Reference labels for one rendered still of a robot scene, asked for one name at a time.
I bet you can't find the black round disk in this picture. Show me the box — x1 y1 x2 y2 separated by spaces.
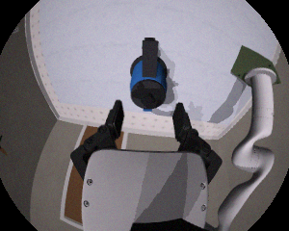
130 56 168 78

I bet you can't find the blue electric kettle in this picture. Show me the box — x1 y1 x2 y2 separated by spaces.
130 38 167 112

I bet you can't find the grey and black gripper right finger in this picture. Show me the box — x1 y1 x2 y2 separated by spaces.
172 102 223 185

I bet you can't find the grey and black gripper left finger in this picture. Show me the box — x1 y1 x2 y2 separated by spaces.
70 100 124 181

